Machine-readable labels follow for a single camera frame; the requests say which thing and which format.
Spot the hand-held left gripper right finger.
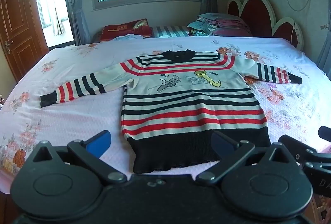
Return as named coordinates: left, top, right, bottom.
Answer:
left=196, top=131, right=296, bottom=186

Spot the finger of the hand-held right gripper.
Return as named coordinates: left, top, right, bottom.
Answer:
left=318, top=125, right=331, bottom=142
left=279, top=134, right=331, bottom=164

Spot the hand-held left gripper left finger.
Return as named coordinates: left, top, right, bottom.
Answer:
left=25, top=130, right=128, bottom=186

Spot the striped cartoon print sweater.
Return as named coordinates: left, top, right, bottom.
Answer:
left=40, top=50, right=303, bottom=175

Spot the floral white bedspread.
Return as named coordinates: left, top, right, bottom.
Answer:
left=0, top=36, right=331, bottom=196

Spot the light blue cloth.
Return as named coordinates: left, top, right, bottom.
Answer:
left=114, top=34, right=144, bottom=41

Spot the red patterned pillow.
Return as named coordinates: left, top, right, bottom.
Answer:
left=100, top=19, right=152, bottom=42

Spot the stack of folded bedding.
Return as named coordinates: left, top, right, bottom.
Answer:
left=187, top=13, right=253, bottom=38

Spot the striped grey blanket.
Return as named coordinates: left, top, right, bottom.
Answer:
left=152, top=25, right=192, bottom=38

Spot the red and white headboard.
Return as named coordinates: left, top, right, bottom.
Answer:
left=226, top=0, right=305, bottom=50

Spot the brown wooden door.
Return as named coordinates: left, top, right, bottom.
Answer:
left=0, top=0, right=49, bottom=82

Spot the brass door handle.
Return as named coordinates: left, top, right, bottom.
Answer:
left=3, top=40, right=14, bottom=55

